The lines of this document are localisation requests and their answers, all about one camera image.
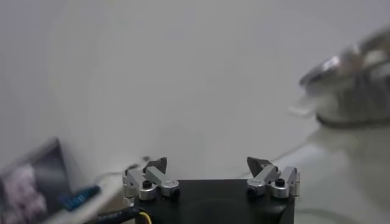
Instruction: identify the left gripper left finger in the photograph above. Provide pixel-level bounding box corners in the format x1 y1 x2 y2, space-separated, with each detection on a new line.
122 156 181 201

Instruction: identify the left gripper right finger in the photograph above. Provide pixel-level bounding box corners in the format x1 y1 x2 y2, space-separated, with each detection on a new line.
246 156 301 200

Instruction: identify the stainless steel steamer basket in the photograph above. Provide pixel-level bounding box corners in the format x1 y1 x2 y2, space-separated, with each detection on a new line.
289 26 390 122

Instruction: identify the white side table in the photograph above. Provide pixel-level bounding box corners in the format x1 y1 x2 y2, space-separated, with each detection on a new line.
42 170 144 224

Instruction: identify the blue computer mouse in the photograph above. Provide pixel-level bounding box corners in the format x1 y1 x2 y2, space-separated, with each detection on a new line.
59 184 102 212

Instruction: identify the white electric cooker base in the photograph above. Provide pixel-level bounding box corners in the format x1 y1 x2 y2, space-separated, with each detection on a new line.
304 112 390 211

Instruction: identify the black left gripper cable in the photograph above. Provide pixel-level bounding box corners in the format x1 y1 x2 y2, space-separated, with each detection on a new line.
97 206 153 224

